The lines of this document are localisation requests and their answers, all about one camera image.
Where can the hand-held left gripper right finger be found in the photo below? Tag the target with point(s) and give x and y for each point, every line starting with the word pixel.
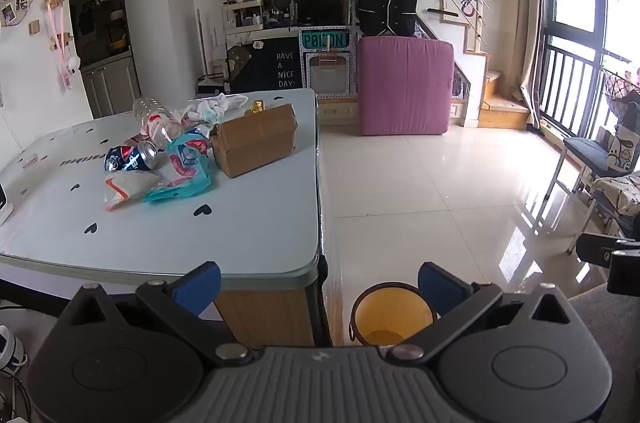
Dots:
pixel 440 288

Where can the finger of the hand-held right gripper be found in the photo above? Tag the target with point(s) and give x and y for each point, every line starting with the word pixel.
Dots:
pixel 592 249

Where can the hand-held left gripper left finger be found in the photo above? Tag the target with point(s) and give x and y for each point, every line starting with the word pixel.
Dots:
pixel 197 288

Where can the round orange trash bin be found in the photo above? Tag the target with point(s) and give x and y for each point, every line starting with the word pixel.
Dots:
pixel 390 310

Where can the teal snack wrapper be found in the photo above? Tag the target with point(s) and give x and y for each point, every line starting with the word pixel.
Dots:
pixel 185 173

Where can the clear plastic bag orange trim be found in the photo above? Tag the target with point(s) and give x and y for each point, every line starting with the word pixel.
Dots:
pixel 130 185

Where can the crushed blue drink can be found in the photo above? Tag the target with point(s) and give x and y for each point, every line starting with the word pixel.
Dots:
pixel 132 157

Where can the brown cardboard box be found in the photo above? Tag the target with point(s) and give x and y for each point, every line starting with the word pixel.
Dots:
pixel 255 140

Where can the clear plastic bottle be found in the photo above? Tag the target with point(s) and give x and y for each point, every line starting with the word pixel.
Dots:
pixel 150 113

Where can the white plastic bag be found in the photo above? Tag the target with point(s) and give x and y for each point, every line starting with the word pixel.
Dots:
pixel 210 105

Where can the gold foil wrapper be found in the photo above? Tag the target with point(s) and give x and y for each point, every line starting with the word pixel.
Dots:
pixel 257 106

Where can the floral printed cloth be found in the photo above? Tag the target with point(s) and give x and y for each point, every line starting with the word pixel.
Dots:
pixel 620 193

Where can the grey cloth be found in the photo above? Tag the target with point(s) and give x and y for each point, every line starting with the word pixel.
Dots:
pixel 620 343

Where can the table with light blue cover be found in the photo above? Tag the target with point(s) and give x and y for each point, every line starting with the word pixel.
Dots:
pixel 150 228

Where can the white chair blue cushion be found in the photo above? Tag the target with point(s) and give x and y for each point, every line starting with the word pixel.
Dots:
pixel 582 150

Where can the printed cushion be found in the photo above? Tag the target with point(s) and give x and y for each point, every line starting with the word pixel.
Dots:
pixel 622 150

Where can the black window railing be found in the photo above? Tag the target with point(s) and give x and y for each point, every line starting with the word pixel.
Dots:
pixel 570 83

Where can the wooden staircase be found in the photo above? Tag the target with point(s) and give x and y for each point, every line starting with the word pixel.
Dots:
pixel 500 108

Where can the low wooden drawer bench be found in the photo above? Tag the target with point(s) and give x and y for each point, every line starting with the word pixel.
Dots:
pixel 337 110

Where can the pink folded mattress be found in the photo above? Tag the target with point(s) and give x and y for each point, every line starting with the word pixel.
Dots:
pixel 405 85

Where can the white device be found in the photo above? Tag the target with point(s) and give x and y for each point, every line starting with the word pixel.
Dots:
pixel 5 203

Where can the cream kitchen base cabinet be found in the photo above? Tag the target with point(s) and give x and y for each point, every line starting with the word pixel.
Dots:
pixel 110 88

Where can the beige curtain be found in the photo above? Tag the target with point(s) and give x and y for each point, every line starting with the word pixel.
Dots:
pixel 530 28

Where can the black letter board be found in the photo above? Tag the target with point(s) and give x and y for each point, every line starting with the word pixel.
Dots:
pixel 265 68

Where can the white toy house teal sign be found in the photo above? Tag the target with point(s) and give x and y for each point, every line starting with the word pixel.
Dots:
pixel 327 68

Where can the white cosmetics rack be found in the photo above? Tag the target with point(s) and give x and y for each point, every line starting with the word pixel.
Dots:
pixel 242 18

